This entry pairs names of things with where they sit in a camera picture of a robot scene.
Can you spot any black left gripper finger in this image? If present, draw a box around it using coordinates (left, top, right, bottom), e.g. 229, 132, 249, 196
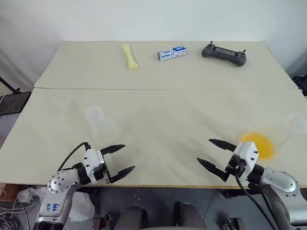
99, 144, 127, 157
108, 165, 136, 184

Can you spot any clear plastic bag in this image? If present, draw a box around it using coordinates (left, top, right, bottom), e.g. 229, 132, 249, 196
16, 186, 95, 222

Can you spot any pale yellow plastic packet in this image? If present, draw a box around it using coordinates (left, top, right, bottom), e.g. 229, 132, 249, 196
120, 43, 140, 71

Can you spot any black equipment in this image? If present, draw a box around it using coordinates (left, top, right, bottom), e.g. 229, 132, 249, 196
292, 73, 307, 97

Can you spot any black mesh chair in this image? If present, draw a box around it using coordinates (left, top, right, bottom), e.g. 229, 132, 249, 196
0, 76, 32, 118

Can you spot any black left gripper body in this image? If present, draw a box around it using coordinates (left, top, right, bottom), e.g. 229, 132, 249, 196
94, 155, 114, 185

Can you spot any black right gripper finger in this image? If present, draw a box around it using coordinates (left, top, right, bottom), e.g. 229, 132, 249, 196
208, 138, 237, 152
196, 157, 227, 181

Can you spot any bundle of loose cables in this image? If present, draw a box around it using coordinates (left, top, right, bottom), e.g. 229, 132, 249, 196
0, 186, 41, 230

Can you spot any clear cup with orange juice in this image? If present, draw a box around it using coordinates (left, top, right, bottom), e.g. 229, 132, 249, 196
238, 111, 307, 161

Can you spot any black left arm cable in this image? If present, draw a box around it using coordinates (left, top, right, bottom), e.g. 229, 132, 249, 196
57, 141, 92, 172

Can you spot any blue and white carton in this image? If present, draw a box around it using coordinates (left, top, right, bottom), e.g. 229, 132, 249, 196
156, 46, 188, 62

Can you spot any clear plastic cup left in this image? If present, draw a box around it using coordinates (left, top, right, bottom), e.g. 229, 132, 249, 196
83, 105, 120, 142

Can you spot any brown cardboard box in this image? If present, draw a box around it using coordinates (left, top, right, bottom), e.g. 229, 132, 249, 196
0, 184, 23, 205

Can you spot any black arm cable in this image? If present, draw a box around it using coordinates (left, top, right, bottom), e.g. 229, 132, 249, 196
57, 141, 92, 172
234, 165, 277, 230

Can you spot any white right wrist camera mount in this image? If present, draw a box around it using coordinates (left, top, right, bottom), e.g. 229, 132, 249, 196
233, 141, 260, 181

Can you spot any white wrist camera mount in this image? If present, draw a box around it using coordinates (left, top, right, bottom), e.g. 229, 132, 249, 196
233, 141, 260, 181
82, 149, 106, 185

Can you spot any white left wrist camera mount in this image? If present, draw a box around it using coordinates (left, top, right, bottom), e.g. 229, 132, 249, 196
82, 149, 106, 185

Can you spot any dark grey handheld controller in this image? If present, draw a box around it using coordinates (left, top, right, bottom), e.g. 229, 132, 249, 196
201, 41, 248, 68

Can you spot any dark rounded shape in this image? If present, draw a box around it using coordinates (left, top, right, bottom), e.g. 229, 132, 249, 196
174, 201, 207, 230
118, 205, 147, 230

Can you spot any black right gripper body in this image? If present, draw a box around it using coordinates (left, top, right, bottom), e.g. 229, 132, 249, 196
224, 152, 247, 183

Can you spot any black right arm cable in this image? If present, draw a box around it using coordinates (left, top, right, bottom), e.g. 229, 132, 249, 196
234, 165, 277, 230

